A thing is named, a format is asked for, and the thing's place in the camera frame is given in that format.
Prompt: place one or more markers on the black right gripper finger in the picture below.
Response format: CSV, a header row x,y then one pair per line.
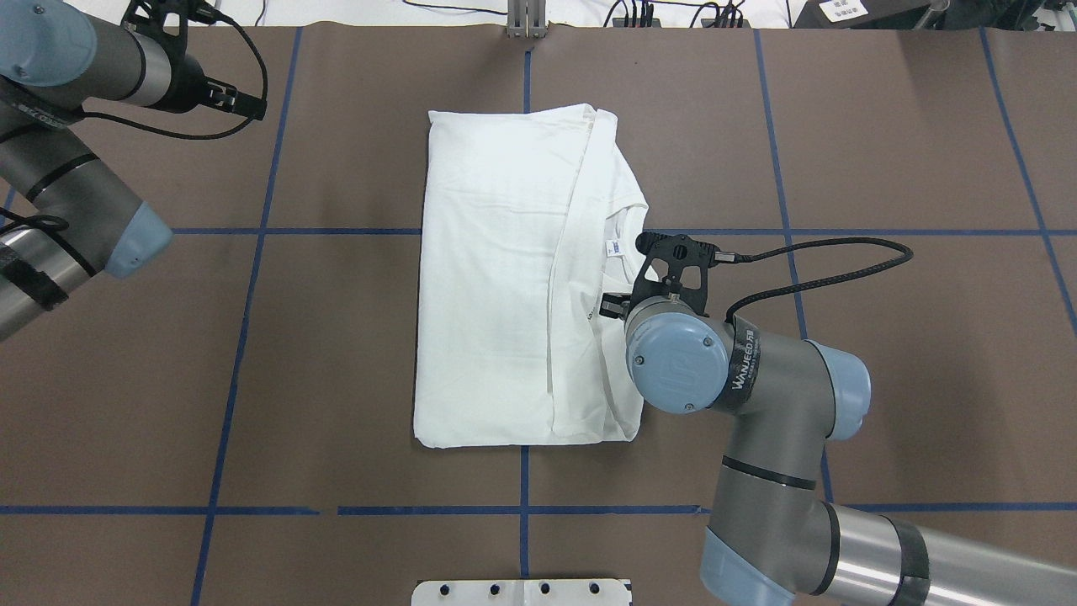
x,y
615,305

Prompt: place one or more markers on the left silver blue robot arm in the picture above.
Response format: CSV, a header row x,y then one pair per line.
x,y
87,221

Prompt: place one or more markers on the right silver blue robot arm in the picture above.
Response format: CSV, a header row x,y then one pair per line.
x,y
770,537

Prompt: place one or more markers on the aluminium frame post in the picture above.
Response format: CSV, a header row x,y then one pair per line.
x,y
527,19

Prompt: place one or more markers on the white central mounting pedestal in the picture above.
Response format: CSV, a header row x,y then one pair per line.
x,y
564,591

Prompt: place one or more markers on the black box white label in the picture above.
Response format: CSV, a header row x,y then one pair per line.
x,y
860,14

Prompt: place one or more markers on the white long-sleeve printed shirt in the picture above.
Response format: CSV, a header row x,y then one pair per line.
x,y
528,221

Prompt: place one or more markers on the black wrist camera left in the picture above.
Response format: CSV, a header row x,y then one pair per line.
x,y
151,17

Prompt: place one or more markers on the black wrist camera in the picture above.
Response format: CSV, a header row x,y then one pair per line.
x,y
666,259
151,17

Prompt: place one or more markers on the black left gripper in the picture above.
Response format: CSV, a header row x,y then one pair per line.
x,y
183,91

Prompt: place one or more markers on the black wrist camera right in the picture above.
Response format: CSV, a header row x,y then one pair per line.
x,y
666,259

